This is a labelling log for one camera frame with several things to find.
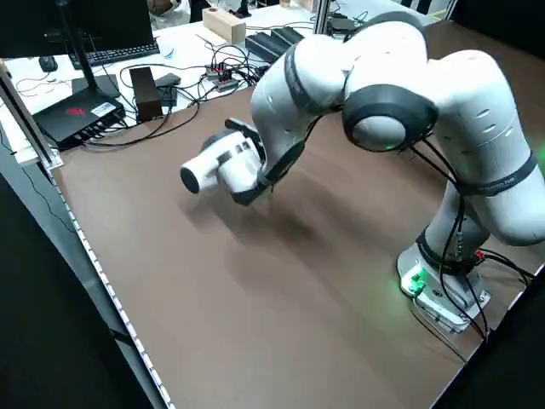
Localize grey hub red lights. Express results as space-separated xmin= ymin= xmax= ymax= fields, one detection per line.
xmin=204 ymin=60 xmax=240 ymax=93

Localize small black box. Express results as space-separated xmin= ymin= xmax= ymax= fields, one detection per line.
xmin=158 ymin=86 xmax=180 ymax=108

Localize black ridged rack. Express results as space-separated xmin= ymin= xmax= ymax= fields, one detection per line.
xmin=244 ymin=25 xmax=306 ymax=60

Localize dark brown upright box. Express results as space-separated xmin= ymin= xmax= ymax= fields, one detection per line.
xmin=128 ymin=66 xmax=165 ymax=124

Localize wooden block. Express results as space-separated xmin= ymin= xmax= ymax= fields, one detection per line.
xmin=201 ymin=6 xmax=248 ymax=45

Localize dark flat device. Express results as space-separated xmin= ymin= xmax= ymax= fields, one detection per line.
xmin=327 ymin=14 xmax=357 ymax=33

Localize black clamp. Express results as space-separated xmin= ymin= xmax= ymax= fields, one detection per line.
xmin=229 ymin=0 xmax=254 ymax=20

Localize black monitor stand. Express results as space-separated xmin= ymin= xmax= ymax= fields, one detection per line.
xmin=54 ymin=0 xmax=122 ymax=101

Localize black keyboard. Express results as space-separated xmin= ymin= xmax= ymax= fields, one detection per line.
xmin=69 ymin=40 xmax=162 ymax=70

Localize black box red logo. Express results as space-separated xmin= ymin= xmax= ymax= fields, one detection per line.
xmin=32 ymin=90 xmax=127 ymax=152

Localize black monitor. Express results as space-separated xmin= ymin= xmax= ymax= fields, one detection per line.
xmin=0 ymin=0 xmax=155 ymax=60

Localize long black table cable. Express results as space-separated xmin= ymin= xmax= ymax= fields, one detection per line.
xmin=97 ymin=108 xmax=174 ymax=135
xmin=80 ymin=100 xmax=201 ymax=149

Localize black looped hub cable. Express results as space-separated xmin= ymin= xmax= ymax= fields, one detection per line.
xmin=186 ymin=42 xmax=273 ymax=106

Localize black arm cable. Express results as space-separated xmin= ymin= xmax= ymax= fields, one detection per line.
xmin=297 ymin=114 xmax=491 ymax=342

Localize aluminium camera post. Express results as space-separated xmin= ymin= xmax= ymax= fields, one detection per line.
xmin=313 ymin=0 xmax=332 ymax=34

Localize grey base cable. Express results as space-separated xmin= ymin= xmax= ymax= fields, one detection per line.
xmin=409 ymin=297 xmax=469 ymax=364

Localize black base cable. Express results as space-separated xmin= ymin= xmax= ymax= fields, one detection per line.
xmin=476 ymin=250 xmax=536 ymax=291

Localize aluminium corner rail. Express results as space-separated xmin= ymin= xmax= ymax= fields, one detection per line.
xmin=0 ymin=57 xmax=64 ymax=170

